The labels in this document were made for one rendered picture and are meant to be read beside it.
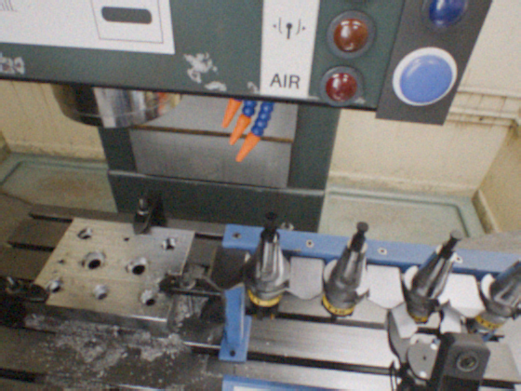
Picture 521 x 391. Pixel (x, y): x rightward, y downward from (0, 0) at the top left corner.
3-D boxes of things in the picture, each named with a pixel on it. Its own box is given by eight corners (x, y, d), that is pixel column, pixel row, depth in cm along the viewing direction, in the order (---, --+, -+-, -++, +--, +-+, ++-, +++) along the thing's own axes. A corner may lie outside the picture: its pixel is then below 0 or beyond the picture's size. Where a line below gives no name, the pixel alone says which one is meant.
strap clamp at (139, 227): (151, 260, 94) (140, 217, 84) (138, 258, 94) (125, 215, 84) (166, 221, 104) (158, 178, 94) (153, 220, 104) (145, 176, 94)
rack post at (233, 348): (245, 363, 76) (247, 275, 56) (218, 360, 77) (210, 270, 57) (251, 318, 84) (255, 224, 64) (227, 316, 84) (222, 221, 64)
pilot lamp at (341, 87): (355, 106, 24) (363, 74, 23) (320, 103, 24) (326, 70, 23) (354, 101, 25) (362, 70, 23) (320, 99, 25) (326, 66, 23)
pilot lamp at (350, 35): (367, 58, 22) (375, 19, 21) (328, 54, 22) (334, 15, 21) (365, 53, 23) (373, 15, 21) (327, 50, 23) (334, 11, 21)
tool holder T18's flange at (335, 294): (359, 268, 58) (362, 258, 56) (370, 303, 53) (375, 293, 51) (317, 271, 57) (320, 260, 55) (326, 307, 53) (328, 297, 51)
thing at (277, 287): (293, 268, 57) (294, 257, 56) (282, 302, 53) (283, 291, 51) (252, 257, 58) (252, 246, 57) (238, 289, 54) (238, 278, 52)
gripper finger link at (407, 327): (367, 302, 60) (389, 360, 53) (376, 280, 56) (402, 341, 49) (385, 299, 60) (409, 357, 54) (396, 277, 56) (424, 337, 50)
